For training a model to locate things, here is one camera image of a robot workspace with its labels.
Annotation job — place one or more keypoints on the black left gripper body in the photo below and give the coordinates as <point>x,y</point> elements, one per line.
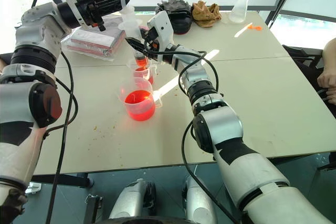
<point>85,6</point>

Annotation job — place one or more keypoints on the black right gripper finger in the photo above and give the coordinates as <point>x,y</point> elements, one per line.
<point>148,55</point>
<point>136,44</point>

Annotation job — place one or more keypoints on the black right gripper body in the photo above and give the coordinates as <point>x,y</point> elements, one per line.
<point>152,37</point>

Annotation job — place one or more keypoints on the bystander bare forearm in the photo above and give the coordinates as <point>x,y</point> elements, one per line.
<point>331,51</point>

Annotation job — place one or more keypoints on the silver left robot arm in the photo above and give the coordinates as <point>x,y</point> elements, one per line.
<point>34,32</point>

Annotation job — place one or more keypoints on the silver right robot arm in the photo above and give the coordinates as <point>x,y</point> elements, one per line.
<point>223,124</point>

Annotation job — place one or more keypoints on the small clear measuring cup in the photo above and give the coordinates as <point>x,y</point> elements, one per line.
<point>149,77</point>

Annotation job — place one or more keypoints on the large clear measuring cup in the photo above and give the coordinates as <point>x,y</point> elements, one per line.
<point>140,108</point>

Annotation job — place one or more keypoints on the bystander bare hand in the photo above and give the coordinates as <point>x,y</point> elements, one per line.
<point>327,77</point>

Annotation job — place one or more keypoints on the plastic-wrapped red white pack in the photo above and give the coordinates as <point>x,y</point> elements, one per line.
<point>86,52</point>
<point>97,37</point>

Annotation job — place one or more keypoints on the black cloth bundle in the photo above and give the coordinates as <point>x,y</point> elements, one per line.
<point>176,7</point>

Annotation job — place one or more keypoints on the brown rag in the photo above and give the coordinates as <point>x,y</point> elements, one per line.
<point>206,14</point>

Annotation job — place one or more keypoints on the clear conical flask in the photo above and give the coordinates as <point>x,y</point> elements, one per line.
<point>240,9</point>

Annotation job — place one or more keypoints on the small orange plastic piece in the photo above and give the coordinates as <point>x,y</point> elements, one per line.
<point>254,27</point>

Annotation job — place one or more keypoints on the silver left robot leg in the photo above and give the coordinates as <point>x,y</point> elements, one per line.
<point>131,200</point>

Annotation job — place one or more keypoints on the silver robot leg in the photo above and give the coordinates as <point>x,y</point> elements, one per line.
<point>131,200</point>
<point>199,200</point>

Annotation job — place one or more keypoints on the black table support bar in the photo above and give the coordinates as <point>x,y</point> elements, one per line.
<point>65,180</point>

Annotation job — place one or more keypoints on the black chair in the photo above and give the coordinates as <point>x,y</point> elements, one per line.
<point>304,56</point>

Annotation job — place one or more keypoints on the silver right robot leg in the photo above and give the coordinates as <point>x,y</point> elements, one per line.
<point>199,200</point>

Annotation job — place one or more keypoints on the black rounded housing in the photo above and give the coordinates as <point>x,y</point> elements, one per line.
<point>144,220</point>

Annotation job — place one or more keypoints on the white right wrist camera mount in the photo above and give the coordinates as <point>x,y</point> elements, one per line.
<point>162,24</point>

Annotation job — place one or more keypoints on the grey metal bracket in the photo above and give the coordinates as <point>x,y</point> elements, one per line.
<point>93,208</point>

